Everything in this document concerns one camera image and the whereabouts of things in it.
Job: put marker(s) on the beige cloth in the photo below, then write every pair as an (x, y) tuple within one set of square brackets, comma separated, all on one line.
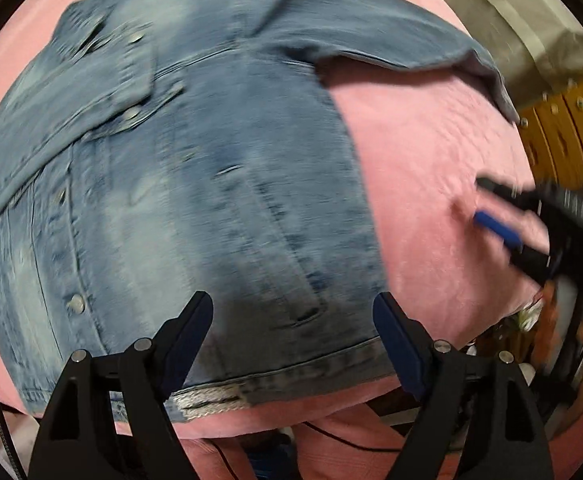
[(511, 15)]

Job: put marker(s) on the blue denim jacket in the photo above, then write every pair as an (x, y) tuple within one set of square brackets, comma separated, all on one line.
[(186, 175)]

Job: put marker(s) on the pink blanket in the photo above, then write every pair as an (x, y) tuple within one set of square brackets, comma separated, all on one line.
[(431, 170)]

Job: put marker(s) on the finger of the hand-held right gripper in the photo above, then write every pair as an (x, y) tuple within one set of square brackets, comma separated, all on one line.
[(506, 191), (494, 225)]

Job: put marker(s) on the wooden slatted furniture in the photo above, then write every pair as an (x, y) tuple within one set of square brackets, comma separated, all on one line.
[(566, 130)]

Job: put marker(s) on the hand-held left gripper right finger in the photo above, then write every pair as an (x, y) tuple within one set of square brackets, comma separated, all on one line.
[(395, 332)]

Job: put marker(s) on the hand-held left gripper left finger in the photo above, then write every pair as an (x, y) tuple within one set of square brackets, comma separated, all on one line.
[(190, 332)]

